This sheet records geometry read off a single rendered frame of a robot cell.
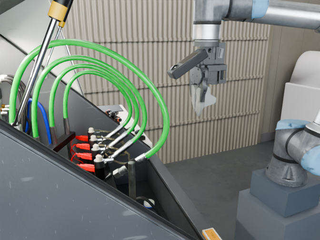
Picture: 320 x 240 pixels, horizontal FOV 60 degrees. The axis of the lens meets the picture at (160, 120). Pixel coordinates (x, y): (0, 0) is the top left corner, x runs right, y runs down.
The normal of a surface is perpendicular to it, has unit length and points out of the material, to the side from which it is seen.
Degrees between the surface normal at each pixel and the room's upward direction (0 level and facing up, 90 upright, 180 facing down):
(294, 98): 90
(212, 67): 90
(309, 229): 90
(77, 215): 90
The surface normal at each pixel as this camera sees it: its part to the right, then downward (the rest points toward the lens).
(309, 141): -0.84, -0.09
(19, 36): 0.31, 0.29
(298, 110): -0.88, 0.14
